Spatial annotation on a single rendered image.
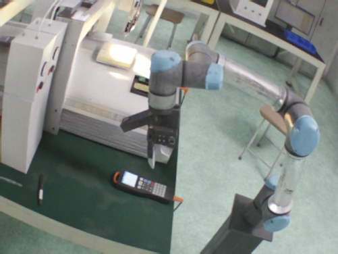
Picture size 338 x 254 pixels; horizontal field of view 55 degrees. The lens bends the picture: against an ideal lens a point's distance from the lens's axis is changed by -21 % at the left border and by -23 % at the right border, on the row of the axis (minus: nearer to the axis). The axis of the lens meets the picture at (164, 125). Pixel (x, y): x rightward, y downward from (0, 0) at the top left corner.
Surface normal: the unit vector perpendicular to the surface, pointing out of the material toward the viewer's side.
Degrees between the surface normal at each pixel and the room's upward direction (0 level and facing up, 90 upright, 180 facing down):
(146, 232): 0
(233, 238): 90
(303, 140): 83
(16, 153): 90
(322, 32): 90
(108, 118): 0
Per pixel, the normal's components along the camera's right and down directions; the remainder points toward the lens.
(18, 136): -0.07, 0.56
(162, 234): 0.32, -0.77
